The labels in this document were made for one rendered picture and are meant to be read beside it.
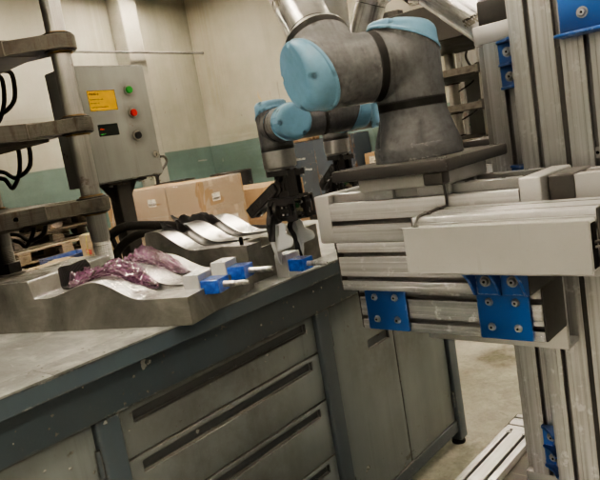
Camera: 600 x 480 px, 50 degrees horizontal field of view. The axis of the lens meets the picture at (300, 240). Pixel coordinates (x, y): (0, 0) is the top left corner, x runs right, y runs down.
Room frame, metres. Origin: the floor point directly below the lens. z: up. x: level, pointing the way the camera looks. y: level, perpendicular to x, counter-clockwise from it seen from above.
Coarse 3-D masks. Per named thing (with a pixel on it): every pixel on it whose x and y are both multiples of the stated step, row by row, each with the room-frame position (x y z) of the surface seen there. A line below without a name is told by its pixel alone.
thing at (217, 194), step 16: (224, 176) 5.63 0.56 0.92; (240, 176) 5.83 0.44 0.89; (144, 192) 5.71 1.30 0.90; (160, 192) 5.60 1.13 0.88; (176, 192) 5.48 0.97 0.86; (192, 192) 5.39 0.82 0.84; (208, 192) 5.43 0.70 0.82; (224, 192) 5.60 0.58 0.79; (240, 192) 5.78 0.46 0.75; (144, 208) 5.74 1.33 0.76; (160, 208) 5.62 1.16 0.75; (176, 208) 5.50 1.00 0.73; (192, 208) 5.40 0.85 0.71; (208, 208) 5.39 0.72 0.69; (224, 208) 5.56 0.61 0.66; (240, 208) 5.74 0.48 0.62; (112, 224) 6.01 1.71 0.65; (144, 240) 5.78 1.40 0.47
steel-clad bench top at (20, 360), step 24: (264, 288) 1.37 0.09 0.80; (0, 336) 1.33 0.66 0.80; (24, 336) 1.29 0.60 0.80; (48, 336) 1.26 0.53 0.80; (72, 336) 1.22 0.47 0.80; (96, 336) 1.19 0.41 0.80; (120, 336) 1.16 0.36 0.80; (144, 336) 1.13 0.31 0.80; (0, 360) 1.13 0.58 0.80; (24, 360) 1.11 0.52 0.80; (48, 360) 1.08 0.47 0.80; (72, 360) 1.05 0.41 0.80; (0, 384) 0.99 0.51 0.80; (24, 384) 0.96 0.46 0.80
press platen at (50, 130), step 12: (60, 120) 1.97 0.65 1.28; (72, 120) 1.98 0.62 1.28; (84, 120) 1.99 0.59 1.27; (0, 132) 1.89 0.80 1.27; (12, 132) 1.92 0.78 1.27; (24, 132) 1.94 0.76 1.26; (36, 132) 1.96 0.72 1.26; (48, 132) 1.96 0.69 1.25; (60, 132) 1.97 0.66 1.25; (72, 132) 1.98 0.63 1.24; (84, 132) 2.00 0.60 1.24; (0, 180) 2.55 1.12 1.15
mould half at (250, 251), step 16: (192, 224) 1.73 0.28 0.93; (208, 224) 1.74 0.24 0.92; (240, 224) 1.78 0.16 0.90; (304, 224) 1.64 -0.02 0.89; (160, 240) 1.64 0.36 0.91; (176, 240) 1.62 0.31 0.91; (224, 240) 1.64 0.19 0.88; (192, 256) 1.56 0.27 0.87; (208, 256) 1.53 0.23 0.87; (224, 256) 1.49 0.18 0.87; (240, 256) 1.45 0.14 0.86; (256, 256) 1.46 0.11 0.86; (272, 256) 1.50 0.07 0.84; (320, 256) 1.63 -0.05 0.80; (256, 272) 1.45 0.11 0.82; (272, 272) 1.49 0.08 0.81
